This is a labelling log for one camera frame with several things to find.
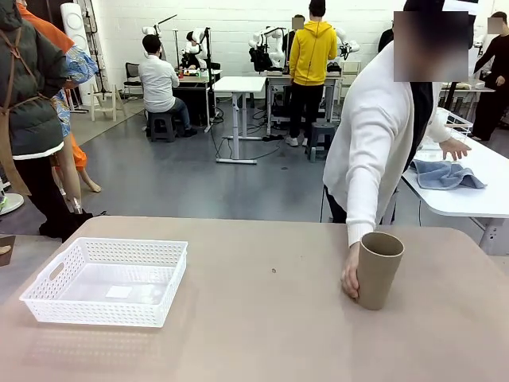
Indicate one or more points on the white side table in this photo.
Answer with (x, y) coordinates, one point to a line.
(457, 203)

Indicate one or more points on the mannequin in orange blue clothes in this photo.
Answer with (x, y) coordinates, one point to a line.
(79, 65)

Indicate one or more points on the brown tall cup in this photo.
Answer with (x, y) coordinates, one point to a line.
(378, 274)

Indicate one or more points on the black tripod stand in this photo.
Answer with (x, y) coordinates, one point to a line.
(104, 93)

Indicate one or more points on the person's right forearm white sleeve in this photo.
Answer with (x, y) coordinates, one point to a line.
(364, 207)

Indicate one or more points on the person in green puffer jacket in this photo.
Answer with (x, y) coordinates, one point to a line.
(28, 99)

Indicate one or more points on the person's left hand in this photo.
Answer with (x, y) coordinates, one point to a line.
(453, 148)

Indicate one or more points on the wood top work desk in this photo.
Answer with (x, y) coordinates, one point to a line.
(195, 80)

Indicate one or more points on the person in black clothes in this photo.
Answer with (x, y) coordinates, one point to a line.
(495, 79)

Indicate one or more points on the blue towel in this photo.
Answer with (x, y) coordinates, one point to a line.
(441, 177)

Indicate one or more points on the white perforated plastic basket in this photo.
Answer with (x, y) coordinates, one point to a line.
(99, 314)

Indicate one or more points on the white frame work desk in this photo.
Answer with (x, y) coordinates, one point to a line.
(274, 81)

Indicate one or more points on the grey plastic stool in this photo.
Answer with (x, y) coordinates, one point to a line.
(163, 123)
(320, 135)

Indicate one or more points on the person in dark top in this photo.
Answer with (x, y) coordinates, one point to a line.
(298, 22)

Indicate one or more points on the person in white cardigan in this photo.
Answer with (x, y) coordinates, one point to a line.
(370, 119)

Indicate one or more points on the seated person in white shirt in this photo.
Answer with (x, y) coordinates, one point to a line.
(157, 87)

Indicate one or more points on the white lab robot arm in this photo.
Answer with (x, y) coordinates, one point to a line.
(342, 40)
(254, 41)
(149, 30)
(196, 37)

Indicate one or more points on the person's right hand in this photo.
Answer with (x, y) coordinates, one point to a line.
(350, 274)

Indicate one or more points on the white wooden step stool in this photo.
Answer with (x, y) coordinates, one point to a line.
(94, 101)

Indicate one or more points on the wooden top table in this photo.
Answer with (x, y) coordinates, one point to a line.
(469, 85)

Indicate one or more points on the black office chair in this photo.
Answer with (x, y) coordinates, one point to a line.
(133, 71)

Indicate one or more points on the person in yellow hoodie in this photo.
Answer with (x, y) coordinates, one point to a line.
(312, 51)

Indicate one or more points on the white tower fan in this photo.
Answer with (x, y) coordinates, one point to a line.
(75, 24)

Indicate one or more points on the white height-adjustable desk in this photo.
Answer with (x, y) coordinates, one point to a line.
(238, 83)

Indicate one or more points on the white round stand base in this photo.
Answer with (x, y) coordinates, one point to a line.
(12, 201)

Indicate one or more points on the person's left forearm white sleeve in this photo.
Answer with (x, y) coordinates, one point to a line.
(439, 129)

